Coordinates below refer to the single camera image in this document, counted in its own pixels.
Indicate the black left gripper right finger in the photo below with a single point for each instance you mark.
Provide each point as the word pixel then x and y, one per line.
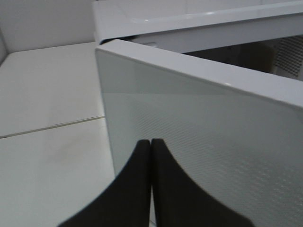
pixel 180 202

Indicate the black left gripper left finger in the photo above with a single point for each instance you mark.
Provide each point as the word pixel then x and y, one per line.
pixel 126 201

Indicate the white microwave door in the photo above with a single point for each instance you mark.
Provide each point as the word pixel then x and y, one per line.
pixel 238 133

